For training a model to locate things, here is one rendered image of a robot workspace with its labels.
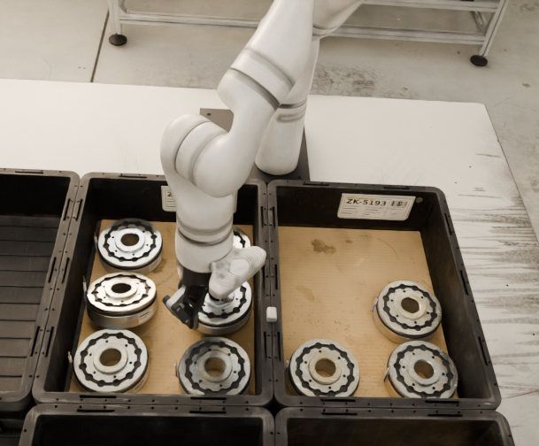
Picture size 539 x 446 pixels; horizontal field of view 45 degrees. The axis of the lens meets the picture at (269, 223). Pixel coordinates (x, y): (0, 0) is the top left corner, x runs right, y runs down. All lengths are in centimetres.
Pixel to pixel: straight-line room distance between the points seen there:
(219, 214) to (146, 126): 77
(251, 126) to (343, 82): 220
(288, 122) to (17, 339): 61
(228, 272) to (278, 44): 28
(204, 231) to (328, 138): 79
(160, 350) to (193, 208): 30
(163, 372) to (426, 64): 240
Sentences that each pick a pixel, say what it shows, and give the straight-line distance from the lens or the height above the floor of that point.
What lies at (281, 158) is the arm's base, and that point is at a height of 80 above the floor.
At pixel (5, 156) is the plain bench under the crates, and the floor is 70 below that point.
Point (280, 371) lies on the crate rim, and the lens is 86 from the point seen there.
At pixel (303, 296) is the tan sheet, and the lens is 105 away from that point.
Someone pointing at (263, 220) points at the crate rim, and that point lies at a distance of 101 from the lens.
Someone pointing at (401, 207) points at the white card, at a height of 89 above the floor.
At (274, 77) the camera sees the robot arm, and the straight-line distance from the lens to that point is 71.
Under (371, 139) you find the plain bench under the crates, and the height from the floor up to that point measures 70.
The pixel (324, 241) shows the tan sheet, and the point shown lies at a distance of 112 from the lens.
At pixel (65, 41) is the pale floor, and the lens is 307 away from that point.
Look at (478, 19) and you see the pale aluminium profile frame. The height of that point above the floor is 14.
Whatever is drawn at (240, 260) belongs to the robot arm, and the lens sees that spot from 82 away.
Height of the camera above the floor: 168
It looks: 49 degrees down
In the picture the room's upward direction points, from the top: 8 degrees clockwise
